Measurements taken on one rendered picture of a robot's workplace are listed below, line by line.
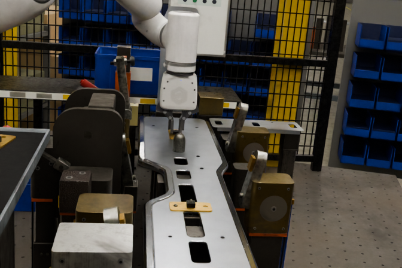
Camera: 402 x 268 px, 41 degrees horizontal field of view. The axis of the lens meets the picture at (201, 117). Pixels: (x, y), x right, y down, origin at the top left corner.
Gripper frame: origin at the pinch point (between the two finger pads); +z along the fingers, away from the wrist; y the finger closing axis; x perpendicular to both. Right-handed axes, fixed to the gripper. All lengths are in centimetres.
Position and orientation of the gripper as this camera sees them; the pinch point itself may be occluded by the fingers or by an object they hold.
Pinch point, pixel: (176, 125)
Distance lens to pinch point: 150.9
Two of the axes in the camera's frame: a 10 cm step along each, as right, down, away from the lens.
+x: -1.1, -2.7, 9.6
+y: 9.9, 0.5, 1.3
